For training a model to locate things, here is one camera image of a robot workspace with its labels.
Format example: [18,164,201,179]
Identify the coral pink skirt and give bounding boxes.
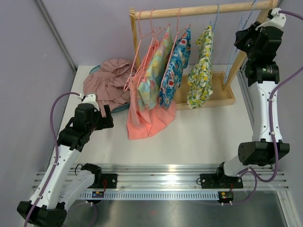
[126,39,177,140]

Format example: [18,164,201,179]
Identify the dusty pink skirt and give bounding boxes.
[83,59,136,115]

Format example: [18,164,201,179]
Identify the light blue wire hanger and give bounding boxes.
[223,0,258,84]
[210,3,220,32]

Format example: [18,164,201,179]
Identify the pastel floral skirt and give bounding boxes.
[137,28,173,111]

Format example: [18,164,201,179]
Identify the yellow lemon print skirt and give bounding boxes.
[187,25,213,109]

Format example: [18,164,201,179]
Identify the blue floral skirt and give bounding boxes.
[159,27,191,110]

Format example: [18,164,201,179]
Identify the pink wire hanger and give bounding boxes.
[137,9,166,69]
[123,9,161,92]
[160,7,191,86]

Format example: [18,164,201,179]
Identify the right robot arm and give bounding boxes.
[200,20,290,189]

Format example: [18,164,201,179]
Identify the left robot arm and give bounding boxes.
[17,103,114,227]

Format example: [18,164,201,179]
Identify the teal plastic basin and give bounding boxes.
[89,65,130,113]

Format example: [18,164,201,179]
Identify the wooden clothes rack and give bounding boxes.
[140,0,278,108]

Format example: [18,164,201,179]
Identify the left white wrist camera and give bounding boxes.
[78,93,100,111]

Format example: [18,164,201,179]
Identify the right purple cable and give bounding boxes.
[238,10,303,183]

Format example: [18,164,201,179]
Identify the aluminium mounting rail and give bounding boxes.
[32,163,291,191]

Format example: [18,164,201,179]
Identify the white slotted cable duct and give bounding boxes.
[78,191,219,201]

